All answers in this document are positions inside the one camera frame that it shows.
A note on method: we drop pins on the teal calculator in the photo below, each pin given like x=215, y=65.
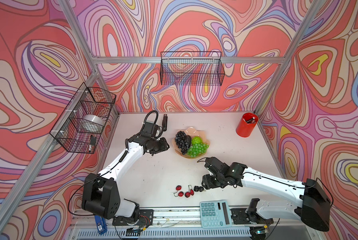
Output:
x=215, y=214

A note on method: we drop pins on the black berries pair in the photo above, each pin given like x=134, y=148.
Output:
x=199, y=189

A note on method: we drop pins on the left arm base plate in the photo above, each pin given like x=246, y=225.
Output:
x=141, y=218

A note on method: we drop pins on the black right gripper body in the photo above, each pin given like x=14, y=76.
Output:
x=213, y=181

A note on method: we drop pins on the black wire basket back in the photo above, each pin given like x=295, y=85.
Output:
x=192, y=68

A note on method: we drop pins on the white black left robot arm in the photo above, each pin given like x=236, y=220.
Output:
x=101, y=195

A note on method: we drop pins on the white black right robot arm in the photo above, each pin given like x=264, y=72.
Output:
x=309, y=202

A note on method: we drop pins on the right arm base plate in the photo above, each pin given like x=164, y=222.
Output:
x=242, y=216

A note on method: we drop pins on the green bumpy round fruit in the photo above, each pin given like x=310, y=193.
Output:
x=196, y=140

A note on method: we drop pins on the black wire basket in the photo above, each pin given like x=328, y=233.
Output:
x=71, y=131
x=192, y=68

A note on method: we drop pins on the dark avocado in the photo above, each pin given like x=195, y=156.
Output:
x=188, y=141

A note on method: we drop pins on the red cherries cluster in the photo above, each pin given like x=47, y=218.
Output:
x=180, y=193

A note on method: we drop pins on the black grape bunch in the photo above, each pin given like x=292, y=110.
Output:
x=180, y=142

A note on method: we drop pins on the red cup holder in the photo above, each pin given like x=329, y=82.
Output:
x=246, y=125

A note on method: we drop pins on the silver tape roll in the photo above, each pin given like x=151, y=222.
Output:
x=94, y=119

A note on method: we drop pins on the blue black handheld tool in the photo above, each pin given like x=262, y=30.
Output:
x=101, y=225

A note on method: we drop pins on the black wire basket left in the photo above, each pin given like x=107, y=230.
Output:
x=71, y=131

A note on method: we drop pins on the green grape bunch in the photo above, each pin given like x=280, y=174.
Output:
x=196, y=151

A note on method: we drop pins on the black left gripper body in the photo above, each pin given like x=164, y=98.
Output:
x=158, y=145

